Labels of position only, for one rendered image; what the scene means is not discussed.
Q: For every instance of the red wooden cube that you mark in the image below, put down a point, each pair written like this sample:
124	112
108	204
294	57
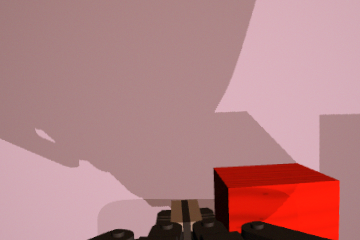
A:
289	195

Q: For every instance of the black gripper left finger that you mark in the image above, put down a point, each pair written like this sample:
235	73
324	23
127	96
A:
176	229

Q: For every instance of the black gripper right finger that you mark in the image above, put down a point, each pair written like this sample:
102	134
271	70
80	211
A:
255	230

